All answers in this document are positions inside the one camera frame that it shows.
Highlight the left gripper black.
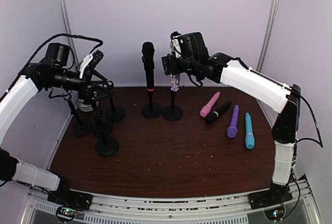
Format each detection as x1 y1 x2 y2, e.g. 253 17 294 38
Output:
46 67 112 104

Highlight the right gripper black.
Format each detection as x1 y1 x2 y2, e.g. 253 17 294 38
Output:
161 53 197 76

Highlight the glitter mic silver head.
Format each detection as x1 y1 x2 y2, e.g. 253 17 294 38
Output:
170 74 180 92

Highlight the black stand of purple mic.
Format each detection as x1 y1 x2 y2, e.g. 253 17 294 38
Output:
105 96 126 122

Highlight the pink microphone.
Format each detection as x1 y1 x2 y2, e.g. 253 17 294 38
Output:
200 92 220 118

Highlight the black mic white ring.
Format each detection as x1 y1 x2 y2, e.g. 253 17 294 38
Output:
204 100 233 125

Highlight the black stand of blue mic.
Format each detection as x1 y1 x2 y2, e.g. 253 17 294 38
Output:
95 134 119 157

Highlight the purple microphone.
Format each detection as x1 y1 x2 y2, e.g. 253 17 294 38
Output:
227 105 239 138

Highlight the light blue microphone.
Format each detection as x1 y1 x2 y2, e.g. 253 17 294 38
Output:
245 113 255 149

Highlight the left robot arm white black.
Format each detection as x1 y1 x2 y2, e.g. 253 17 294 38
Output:
1 43 110 205

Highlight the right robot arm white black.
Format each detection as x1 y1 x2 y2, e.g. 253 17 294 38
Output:
162 32 304 204

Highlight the black stand of glitter mic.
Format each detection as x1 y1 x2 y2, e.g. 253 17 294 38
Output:
162 91 183 121

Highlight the tape roll at back left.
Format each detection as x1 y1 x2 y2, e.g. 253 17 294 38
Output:
76 99 93 113

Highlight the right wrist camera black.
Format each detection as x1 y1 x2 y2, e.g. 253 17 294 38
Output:
170 31 182 59

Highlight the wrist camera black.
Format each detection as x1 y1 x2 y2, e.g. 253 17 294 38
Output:
88 50 104 69
170 31 182 59

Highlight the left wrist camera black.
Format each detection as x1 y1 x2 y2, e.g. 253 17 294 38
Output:
88 50 104 69

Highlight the black mic orange ring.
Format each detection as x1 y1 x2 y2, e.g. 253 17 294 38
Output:
141 41 156 92

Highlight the left arm braided black cable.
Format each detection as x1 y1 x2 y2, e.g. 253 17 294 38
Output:
25 33 104 66

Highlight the right aluminium corner post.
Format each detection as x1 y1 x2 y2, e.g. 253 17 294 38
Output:
257 0 280 72

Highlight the aluminium corner post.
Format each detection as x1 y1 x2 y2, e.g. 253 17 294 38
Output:
58 0 78 65
257 0 280 72

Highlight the left aluminium corner post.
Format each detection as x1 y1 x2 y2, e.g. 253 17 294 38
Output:
58 0 78 65

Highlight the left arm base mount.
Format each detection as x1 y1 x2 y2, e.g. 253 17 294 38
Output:
47 190 93 223

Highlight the front aluminium rail frame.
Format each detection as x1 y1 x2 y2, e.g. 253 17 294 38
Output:
22 174 324 224

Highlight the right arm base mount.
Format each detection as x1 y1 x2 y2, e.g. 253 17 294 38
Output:
248 190 293 222

